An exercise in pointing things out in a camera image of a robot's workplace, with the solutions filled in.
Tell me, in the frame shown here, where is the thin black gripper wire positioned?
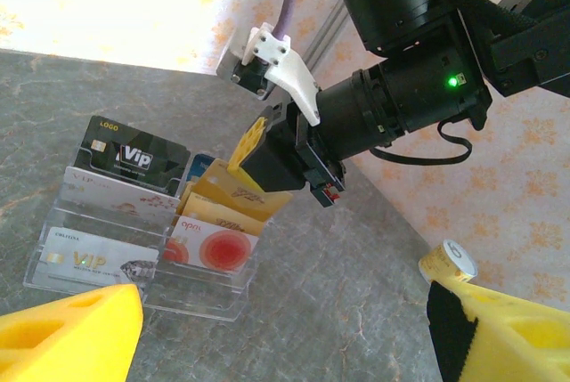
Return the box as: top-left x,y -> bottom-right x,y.
373,119 -> 474,166

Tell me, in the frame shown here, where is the blue card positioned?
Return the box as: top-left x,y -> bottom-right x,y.
180,152 -> 216,188

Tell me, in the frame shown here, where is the white card with red circle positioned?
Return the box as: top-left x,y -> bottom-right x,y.
160,215 -> 261,274

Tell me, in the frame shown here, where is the silver VIP card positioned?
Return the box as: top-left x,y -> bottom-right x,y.
34,225 -> 161,290

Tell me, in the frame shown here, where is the white floral card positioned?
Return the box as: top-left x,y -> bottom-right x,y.
56,165 -> 183,225

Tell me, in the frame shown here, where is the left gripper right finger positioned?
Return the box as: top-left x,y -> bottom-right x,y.
426,280 -> 570,382

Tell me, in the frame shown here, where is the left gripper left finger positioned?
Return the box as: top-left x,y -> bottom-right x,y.
0,283 -> 144,382

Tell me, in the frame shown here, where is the black VIP card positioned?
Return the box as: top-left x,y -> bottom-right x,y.
72,114 -> 191,191

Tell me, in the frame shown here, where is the clear acrylic card stand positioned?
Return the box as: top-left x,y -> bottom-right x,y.
22,141 -> 273,323

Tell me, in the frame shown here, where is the aluminium frame post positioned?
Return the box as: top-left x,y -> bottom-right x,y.
305,1 -> 349,72

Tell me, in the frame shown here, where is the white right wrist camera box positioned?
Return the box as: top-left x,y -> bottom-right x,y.
216,23 -> 322,127

